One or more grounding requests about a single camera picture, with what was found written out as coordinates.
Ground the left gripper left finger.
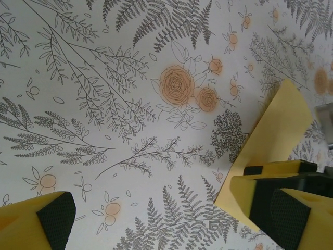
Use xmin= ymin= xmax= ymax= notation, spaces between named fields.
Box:
xmin=0 ymin=190 xmax=76 ymax=250

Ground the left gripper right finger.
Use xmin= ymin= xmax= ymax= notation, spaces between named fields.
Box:
xmin=270 ymin=187 xmax=333 ymax=250

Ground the yellow cloth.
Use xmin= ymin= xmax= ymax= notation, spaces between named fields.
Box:
xmin=214 ymin=79 xmax=314 ymax=235

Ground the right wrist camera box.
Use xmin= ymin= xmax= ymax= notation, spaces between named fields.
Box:
xmin=314 ymin=102 xmax=333 ymax=152

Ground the floral patterned tablecloth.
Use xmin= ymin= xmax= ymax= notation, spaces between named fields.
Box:
xmin=0 ymin=0 xmax=333 ymax=250

